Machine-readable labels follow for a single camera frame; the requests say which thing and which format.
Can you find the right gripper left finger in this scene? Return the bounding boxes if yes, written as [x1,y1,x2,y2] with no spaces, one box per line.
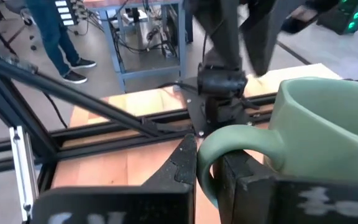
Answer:
[31,133,198,224]

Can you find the thin black cable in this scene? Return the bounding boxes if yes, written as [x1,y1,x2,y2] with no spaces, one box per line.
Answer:
[44,92,70,129]

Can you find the person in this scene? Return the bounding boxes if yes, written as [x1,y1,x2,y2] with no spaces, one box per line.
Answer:
[25,0,98,85]

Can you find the green mug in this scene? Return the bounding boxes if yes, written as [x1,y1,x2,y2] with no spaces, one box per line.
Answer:
[196,77,358,209]

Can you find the black device green lights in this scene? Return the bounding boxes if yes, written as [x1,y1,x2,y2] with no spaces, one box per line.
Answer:
[317,0,358,35]

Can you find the black metal table frame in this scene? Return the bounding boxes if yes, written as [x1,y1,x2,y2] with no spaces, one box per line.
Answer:
[0,52,279,194]

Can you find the silver bracket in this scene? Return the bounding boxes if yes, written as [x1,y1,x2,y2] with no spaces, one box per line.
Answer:
[9,126,40,222]

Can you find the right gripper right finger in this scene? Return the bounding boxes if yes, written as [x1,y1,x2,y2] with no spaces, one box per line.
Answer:
[213,149,358,224]

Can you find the blue-grey metal table frame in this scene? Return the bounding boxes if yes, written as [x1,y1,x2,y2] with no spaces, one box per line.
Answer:
[84,0,188,93]

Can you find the white labelled power strip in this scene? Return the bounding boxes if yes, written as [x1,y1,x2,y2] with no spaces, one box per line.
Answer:
[54,0,76,27]

